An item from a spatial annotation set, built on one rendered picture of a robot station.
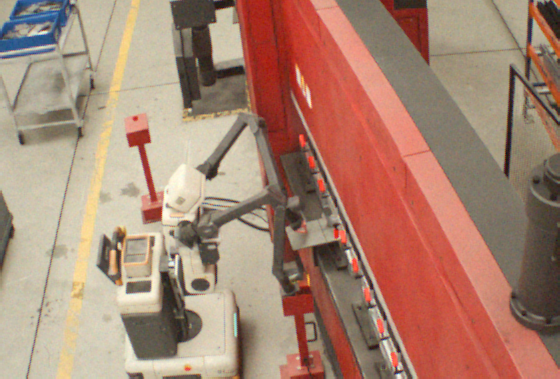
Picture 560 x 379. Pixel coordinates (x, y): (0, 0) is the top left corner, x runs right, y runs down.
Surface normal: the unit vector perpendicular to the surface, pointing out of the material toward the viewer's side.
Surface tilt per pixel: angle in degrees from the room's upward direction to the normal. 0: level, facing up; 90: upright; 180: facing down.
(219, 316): 0
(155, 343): 90
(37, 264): 0
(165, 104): 0
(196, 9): 90
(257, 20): 90
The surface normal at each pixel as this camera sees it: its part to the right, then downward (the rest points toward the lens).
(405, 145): -0.10, -0.79
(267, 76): 0.22, 0.58
